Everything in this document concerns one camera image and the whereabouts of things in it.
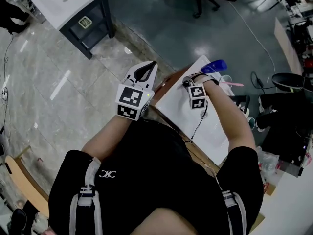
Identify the person's face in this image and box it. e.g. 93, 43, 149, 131
129, 207, 199, 235

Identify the wooden slatted pallet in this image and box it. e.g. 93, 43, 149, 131
148, 67, 221, 175

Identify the white washbasin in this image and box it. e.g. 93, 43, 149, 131
155, 54, 237, 166

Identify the black power cable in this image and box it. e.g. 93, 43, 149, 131
250, 71, 278, 91

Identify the white floor cable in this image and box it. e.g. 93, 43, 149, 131
228, 1, 277, 74

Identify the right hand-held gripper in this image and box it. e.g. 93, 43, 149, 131
182, 72, 220, 111

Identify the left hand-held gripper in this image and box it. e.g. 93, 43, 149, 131
114, 60, 159, 121

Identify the grey backpack strap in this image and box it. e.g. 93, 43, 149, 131
215, 175, 248, 235
69, 157, 103, 235

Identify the blue bottle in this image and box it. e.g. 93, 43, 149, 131
201, 59, 228, 74

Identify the wooden board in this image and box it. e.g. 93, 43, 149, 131
4, 145, 49, 219

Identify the person's left forearm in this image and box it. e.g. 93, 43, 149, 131
80, 115, 130, 161

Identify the white side table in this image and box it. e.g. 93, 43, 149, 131
30, 0, 115, 60

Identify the large clear water jug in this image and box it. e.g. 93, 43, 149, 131
256, 150, 279, 176

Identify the black case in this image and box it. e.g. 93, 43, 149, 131
261, 128, 313, 178

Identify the black office chair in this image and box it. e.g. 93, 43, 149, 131
165, 0, 238, 19

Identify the person's black shirt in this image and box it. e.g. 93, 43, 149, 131
47, 117, 265, 235

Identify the small white square device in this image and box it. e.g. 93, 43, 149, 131
78, 15, 93, 29

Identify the person's right forearm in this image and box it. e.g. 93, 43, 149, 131
204, 81, 257, 156

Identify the clear glass cup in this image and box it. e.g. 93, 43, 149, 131
218, 74, 233, 91

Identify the pink toothbrush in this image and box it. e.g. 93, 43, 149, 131
219, 81, 245, 87

